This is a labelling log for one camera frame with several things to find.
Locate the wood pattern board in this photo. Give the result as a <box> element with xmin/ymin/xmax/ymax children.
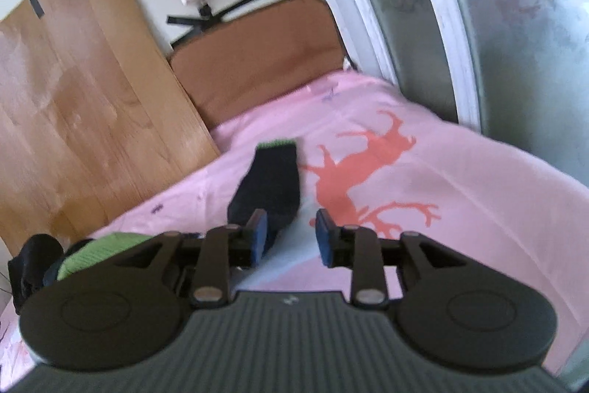
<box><xmin>1</xmin><ymin>0</ymin><xmax>219</xmax><ymax>253</ymax></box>

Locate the black green white knit sweater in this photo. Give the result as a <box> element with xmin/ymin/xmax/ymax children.
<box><xmin>46</xmin><ymin>140</ymin><xmax>300</xmax><ymax>280</ymax></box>

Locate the brown headboard cushion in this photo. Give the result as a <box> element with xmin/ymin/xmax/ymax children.
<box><xmin>171</xmin><ymin>0</ymin><xmax>348</xmax><ymax>130</ymax></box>

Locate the white window frame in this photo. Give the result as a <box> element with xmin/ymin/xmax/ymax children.
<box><xmin>327</xmin><ymin>0</ymin><xmax>588</xmax><ymax>131</ymax></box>

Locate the folded black garment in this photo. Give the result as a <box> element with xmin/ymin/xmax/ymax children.
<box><xmin>7</xmin><ymin>234</ymin><xmax>64</xmax><ymax>315</ymax></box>

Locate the pink deer print bedsheet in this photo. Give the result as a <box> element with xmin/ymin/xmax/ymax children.
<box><xmin>6</xmin><ymin>72</ymin><xmax>588</xmax><ymax>392</ymax></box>

